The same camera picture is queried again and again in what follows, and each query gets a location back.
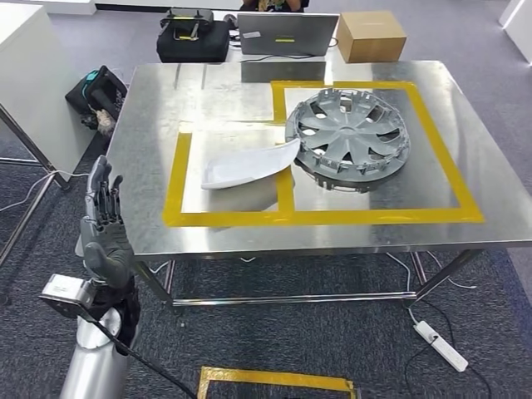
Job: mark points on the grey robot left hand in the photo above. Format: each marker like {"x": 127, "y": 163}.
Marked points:
{"x": 108, "y": 248}

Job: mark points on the white curved plastic part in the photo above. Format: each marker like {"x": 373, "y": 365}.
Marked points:
{"x": 249, "y": 165}

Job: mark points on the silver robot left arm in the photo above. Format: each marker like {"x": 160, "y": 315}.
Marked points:
{"x": 95, "y": 369}

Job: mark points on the stainless steel workbench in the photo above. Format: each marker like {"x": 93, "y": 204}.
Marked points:
{"x": 457, "y": 121}

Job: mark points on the black bag teal accents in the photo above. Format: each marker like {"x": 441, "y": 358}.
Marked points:
{"x": 104, "y": 93}

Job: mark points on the black carrying case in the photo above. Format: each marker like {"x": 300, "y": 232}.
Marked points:
{"x": 191, "y": 49}

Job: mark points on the yellow table tape outline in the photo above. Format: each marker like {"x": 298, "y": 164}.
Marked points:
{"x": 290, "y": 217}

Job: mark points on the white long counter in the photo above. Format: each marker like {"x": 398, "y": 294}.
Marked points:
{"x": 62, "y": 5}

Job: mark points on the yellow floor tape square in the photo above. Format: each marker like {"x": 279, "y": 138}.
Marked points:
{"x": 270, "y": 378}

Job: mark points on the black remote controller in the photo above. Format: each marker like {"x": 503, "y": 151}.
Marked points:
{"x": 187, "y": 19}

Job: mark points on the grey laptop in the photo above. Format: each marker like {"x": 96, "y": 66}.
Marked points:
{"x": 287, "y": 36}

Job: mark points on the person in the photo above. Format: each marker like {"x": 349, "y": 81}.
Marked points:
{"x": 270, "y": 5}

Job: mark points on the grey wheel hubcap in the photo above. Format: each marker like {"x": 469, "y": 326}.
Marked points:
{"x": 349, "y": 137}

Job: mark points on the brown cardboard box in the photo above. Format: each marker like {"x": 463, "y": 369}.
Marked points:
{"x": 370, "y": 38}

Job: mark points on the white power strip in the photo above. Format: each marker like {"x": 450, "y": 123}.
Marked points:
{"x": 442, "y": 347}

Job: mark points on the white display plinth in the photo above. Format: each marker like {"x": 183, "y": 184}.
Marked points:
{"x": 519, "y": 27}

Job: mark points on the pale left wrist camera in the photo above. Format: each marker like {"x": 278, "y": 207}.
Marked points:
{"x": 66, "y": 289}

